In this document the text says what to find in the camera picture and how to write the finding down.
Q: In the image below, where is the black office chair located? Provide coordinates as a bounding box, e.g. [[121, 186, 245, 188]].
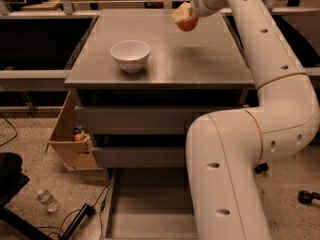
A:
[[0, 152, 52, 240]]

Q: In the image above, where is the black cable on floor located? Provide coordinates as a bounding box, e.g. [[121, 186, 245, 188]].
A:
[[0, 113, 19, 148]]

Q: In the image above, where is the grey drawer cabinet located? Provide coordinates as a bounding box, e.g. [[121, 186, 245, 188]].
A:
[[65, 9, 254, 240]]

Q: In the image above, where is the cardboard box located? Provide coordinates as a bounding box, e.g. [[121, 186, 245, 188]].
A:
[[48, 93, 98, 171]]

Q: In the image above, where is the grey top drawer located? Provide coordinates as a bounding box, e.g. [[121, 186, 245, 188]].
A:
[[72, 88, 243, 135]]

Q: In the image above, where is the red apple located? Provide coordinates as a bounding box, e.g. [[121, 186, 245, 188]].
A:
[[177, 15, 199, 32]]

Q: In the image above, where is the white ceramic bowl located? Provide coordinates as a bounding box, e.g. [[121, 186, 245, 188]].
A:
[[110, 40, 151, 73]]

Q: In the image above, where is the black table leg with caster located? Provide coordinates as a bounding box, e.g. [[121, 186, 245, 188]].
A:
[[254, 163, 269, 174]]

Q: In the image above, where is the black power strip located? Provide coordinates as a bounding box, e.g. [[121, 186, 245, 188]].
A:
[[60, 203, 95, 240]]

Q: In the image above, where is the black caster wheel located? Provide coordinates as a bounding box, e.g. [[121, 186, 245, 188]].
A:
[[298, 190, 320, 205]]

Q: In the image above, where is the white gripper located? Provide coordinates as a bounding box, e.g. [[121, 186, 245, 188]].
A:
[[171, 0, 226, 24]]

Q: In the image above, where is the clear plastic water bottle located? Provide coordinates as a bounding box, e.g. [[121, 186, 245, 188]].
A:
[[37, 189, 59, 213]]

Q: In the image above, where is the grey bottom drawer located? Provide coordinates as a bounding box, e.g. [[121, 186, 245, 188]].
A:
[[100, 168, 198, 240]]

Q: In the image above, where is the grey drawer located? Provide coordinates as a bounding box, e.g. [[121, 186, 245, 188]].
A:
[[92, 134, 186, 168], [100, 168, 198, 240], [72, 88, 243, 135]]

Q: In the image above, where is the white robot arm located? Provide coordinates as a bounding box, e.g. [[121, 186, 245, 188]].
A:
[[186, 0, 319, 240]]

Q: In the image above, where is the grey middle drawer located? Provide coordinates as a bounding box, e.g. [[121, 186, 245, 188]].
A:
[[92, 134, 186, 168]]

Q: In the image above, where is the small orange fruit in box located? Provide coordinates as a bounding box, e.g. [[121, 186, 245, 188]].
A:
[[73, 133, 83, 142]]

